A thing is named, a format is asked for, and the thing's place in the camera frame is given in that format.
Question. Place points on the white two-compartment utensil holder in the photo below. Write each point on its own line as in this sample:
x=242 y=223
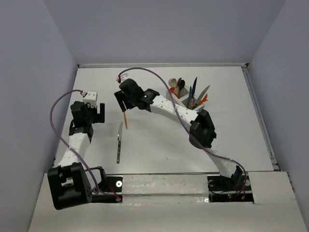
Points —
x=184 y=94

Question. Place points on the red-orange plastic spoon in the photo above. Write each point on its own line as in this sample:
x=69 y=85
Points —
x=172 y=90

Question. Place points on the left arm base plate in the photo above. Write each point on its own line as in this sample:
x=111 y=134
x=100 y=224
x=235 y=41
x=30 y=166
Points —
x=110 y=191

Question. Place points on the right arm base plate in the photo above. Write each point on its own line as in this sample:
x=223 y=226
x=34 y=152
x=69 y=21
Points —
x=221 y=191

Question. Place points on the white foam front block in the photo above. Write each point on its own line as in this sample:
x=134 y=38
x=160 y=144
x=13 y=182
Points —
x=165 y=184

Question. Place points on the dark brown spoon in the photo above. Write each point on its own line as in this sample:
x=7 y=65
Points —
x=181 y=84

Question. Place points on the steel knife pink handle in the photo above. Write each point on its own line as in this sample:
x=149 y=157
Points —
x=194 y=87

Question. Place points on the aluminium table frame rail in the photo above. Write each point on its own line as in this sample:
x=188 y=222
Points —
x=160 y=65

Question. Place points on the blue plastic spoon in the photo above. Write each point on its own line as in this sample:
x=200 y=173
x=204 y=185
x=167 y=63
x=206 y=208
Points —
x=177 y=90

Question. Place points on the steel knife grey handle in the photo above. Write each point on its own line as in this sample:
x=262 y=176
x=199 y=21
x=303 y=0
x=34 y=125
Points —
x=119 y=139

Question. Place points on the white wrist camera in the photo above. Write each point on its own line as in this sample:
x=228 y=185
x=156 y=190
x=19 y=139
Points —
x=90 y=98
x=122 y=78

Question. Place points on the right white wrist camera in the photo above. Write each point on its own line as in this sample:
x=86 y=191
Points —
x=122 y=78

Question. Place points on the beige plastic spoon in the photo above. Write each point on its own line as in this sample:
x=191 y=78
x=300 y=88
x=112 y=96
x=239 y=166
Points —
x=173 y=82

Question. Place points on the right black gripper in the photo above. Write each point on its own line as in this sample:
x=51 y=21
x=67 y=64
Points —
x=121 y=95

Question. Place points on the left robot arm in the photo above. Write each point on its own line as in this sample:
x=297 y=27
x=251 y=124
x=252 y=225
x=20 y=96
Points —
x=68 y=182

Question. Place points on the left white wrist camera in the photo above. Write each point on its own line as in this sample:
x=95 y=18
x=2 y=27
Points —
x=90 y=98

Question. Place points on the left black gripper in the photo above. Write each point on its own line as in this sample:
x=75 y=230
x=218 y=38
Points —
x=98 y=118

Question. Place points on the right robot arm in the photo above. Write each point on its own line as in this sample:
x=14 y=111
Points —
x=198 y=124

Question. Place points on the blue plastic knife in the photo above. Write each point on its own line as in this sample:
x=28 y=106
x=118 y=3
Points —
x=190 y=97

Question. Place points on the red-orange plastic knife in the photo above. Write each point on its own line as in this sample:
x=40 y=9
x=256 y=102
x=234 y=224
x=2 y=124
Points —
x=204 y=99

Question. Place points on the steel knife teal handle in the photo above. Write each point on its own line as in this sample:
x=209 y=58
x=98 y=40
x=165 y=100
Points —
x=202 y=95

